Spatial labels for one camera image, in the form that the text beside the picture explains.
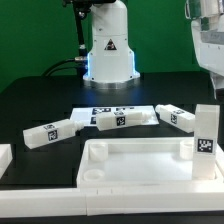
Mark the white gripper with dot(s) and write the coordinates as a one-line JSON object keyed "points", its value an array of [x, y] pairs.
{"points": [[207, 27]]}

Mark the white desk top tray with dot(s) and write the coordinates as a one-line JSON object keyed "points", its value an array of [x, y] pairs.
{"points": [[143, 162]]}

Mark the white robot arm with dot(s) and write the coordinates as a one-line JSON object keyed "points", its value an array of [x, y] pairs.
{"points": [[111, 63]]}

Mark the white marker sheet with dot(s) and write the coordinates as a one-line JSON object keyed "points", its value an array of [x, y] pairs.
{"points": [[87, 114]]}

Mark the white left fence block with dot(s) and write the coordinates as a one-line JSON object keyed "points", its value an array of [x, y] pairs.
{"points": [[5, 157]]}

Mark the white front fence rail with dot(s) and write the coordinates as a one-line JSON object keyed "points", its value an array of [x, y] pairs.
{"points": [[100, 201]]}

